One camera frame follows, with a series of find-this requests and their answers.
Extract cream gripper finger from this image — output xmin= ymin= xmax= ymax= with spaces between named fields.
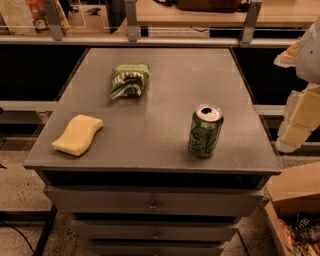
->
xmin=275 ymin=84 xmax=320 ymax=153
xmin=274 ymin=41 xmax=300 ymax=68

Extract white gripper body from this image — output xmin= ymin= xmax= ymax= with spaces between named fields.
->
xmin=296 ymin=17 xmax=320 ymax=84

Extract green jalapeno chip bag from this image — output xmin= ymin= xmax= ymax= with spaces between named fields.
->
xmin=109 ymin=64 xmax=150 ymax=100

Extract green soda can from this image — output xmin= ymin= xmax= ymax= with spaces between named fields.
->
xmin=189 ymin=104 xmax=224 ymax=158

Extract cardboard box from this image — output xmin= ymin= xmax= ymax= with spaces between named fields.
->
xmin=265 ymin=162 xmax=320 ymax=256

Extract snack bags in box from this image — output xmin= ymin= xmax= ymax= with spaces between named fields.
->
xmin=279 ymin=212 xmax=320 ymax=256

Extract background wooden table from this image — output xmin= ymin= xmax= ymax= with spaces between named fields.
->
xmin=136 ymin=0 xmax=320 ymax=28

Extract grey drawer cabinet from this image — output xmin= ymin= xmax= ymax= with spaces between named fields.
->
xmin=25 ymin=48 xmax=280 ymax=256

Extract yellow sponge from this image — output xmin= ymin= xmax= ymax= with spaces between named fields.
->
xmin=51 ymin=114 xmax=104 ymax=157

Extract orange packaged item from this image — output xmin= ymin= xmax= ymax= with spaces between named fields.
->
xmin=24 ymin=0 xmax=71 ymax=33

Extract metal railing frame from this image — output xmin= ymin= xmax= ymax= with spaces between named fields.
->
xmin=0 ymin=0 xmax=308 ymax=47

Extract black floor cable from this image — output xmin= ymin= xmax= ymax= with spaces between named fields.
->
xmin=0 ymin=219 xmax=37 ymax=256

